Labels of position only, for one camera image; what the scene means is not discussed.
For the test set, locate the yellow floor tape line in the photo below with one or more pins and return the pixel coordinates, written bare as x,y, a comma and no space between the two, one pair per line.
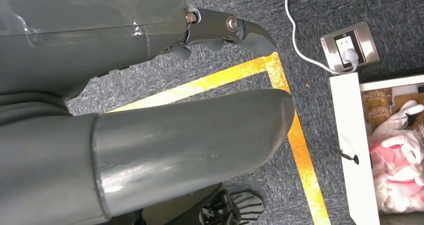
298,140

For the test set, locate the pink plastic bag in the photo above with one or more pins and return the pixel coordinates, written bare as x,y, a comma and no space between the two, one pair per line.
394,183

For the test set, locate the small drawer key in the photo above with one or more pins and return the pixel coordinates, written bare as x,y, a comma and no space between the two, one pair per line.
351,157

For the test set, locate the metal floor socket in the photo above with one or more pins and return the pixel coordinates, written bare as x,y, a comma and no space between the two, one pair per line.
364,38

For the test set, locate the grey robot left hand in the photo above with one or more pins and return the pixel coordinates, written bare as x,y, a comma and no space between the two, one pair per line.
99,34

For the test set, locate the brown hotel card sleeves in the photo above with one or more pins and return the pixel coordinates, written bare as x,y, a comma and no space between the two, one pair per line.
376,109

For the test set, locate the white glove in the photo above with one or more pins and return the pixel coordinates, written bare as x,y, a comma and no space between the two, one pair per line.
397,120

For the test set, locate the white drawer box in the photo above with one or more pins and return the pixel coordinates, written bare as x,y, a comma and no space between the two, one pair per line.
351,124

